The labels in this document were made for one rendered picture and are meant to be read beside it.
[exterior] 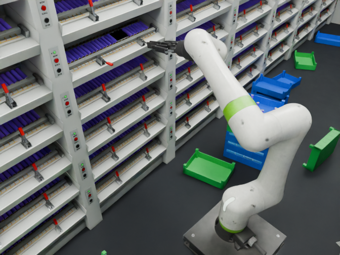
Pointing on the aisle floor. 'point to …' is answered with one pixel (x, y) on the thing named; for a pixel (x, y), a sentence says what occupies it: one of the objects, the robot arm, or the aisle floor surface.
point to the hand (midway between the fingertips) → (154, 44)
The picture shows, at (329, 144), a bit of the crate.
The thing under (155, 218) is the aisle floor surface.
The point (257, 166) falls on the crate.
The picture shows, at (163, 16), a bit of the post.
